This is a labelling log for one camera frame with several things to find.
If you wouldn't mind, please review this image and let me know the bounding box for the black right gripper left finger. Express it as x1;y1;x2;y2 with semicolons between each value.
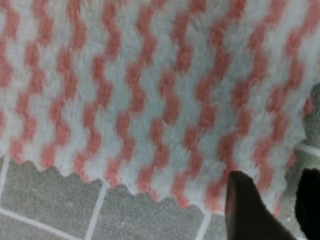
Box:
224;171;295;240

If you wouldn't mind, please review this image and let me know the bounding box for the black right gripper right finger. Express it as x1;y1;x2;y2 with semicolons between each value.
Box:
295;168;320;240

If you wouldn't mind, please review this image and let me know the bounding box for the pink white wavy towel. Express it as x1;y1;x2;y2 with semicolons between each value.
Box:
0;0;320;213

